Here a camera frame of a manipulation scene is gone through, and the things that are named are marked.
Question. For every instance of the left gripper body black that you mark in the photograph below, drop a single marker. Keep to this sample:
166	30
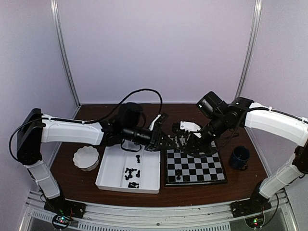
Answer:
155	137

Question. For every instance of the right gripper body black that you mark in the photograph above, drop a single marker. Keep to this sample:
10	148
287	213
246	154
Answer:
207	147

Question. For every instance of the black and silver chessboard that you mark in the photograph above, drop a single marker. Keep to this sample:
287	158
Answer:
203	170

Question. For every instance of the white plastic tray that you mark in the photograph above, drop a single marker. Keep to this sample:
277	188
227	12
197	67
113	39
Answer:
114	163

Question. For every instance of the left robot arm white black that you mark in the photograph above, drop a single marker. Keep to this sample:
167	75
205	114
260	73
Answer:
39	128

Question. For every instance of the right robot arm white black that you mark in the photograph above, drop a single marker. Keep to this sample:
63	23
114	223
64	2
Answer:
244	112

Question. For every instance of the white chess pieces row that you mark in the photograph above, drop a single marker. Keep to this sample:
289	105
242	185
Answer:
184	142

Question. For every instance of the black chess pieces pile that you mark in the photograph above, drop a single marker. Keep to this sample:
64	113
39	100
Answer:
132	177

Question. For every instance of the dark blue mug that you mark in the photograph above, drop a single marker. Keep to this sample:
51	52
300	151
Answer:
239	158

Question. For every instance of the white scalloped bowl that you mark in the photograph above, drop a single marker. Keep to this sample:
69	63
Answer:
86	158

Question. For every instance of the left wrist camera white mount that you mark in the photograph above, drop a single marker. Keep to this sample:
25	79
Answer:
158	121

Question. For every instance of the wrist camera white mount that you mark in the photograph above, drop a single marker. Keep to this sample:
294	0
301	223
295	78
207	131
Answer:
158	121
184	128

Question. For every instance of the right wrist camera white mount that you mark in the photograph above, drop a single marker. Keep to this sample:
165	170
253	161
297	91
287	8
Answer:
184	128

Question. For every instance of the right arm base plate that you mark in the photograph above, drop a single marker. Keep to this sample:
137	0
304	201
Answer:
249	206

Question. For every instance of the aluminium front rail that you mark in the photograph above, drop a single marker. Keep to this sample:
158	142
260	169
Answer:
211	217

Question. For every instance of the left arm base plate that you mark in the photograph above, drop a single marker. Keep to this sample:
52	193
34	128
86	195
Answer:
65	207

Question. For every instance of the right aluminium frame post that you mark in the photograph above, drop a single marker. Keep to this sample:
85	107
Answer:
256	18

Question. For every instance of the aluminium frame post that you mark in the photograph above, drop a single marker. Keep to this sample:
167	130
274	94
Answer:
256	18
64	57

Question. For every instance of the left aluminium frame post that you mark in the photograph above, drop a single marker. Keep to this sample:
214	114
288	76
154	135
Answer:
64	57

